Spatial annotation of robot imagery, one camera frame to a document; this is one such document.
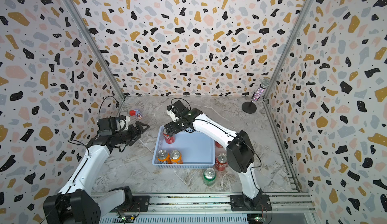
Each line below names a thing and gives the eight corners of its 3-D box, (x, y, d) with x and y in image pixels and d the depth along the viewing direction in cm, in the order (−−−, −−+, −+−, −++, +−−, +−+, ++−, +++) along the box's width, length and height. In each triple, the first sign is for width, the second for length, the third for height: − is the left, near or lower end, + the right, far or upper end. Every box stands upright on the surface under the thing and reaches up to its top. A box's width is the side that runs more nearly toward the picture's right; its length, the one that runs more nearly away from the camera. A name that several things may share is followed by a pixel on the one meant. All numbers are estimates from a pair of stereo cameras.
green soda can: (203, 186, 82) (203, 179, 73) (203, 174, 86) (203, 167, 76) (214, 186, 82) (216, 179, 73) (214, 174, 86) (215, 167, 77)
